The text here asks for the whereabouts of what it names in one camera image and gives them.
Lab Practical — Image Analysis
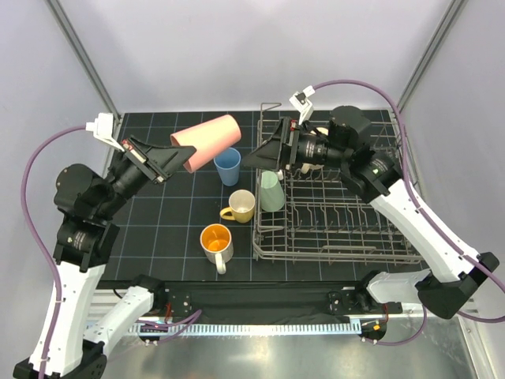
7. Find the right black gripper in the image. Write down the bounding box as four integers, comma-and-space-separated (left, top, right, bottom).
241, 117, 349, 173

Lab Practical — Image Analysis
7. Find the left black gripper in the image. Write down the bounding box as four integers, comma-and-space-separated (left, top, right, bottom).
94, 134, 196, 220

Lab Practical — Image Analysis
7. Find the beige patterned ceramic mug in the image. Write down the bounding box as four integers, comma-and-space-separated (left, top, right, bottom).
301, 127, 328, 174

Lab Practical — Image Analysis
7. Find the green plastic cup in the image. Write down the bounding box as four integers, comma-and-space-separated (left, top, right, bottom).
260, 171, 285, 212

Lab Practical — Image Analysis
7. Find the pink plastic cup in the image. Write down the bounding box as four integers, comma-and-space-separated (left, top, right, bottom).
170, 114, 241, 173

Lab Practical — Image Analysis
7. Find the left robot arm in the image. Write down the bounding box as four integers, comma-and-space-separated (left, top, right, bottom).
13, 137, 196, 378

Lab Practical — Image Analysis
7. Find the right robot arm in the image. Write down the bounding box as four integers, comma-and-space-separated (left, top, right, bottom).
243, 106, 499, 319

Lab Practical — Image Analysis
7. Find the blue plastic cup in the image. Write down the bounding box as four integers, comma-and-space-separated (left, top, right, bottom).
213, 148, 241, 186

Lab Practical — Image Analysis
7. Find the yellow ceramic mug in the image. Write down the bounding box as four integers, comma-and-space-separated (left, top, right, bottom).
219, 189, 256, 223

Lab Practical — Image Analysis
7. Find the black grid mat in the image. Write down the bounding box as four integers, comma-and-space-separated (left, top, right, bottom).
94, 109, 435, 282

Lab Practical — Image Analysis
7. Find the orange inside white mug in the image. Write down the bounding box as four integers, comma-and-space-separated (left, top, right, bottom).
200, 223, 234, 275

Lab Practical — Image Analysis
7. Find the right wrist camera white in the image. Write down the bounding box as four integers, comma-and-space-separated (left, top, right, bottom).
289, 85, 316, 125

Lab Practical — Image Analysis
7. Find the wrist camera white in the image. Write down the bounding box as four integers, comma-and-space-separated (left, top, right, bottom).
289, 85, 316, 125
85, 112, 124, 152

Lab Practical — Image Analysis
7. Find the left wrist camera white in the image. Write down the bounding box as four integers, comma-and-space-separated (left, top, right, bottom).
85, 112, 124, 152

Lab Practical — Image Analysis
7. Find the grey wire dish rack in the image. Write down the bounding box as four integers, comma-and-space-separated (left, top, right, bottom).
252, 102, 425, 265

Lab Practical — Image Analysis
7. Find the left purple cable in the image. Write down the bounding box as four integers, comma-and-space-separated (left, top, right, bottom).
20, 125, 90, 379

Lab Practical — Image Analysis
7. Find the purple cable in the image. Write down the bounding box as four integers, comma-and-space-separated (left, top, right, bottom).
311, 80, 505, 348
20, 125, 90, 379

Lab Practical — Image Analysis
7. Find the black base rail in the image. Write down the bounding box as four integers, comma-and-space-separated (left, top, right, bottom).
157, 280, 376, 325

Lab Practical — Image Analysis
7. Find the white slotted cable duct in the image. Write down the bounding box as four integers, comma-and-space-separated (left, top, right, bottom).
126, 320, 361, 338

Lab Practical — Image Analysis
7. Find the left aluminium frame post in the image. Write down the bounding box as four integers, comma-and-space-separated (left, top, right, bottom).
44, 0, 121, 121

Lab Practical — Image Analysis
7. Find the aluminium frame post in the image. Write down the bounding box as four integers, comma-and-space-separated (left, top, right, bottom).
44, 0, 121, 121
398, 0, 468, 111

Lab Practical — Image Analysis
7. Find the right aluminium frame post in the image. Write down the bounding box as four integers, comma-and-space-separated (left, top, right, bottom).
398, 0, 468, 111

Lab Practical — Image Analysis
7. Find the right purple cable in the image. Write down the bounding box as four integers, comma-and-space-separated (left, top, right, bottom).
311, 80, 505, 348

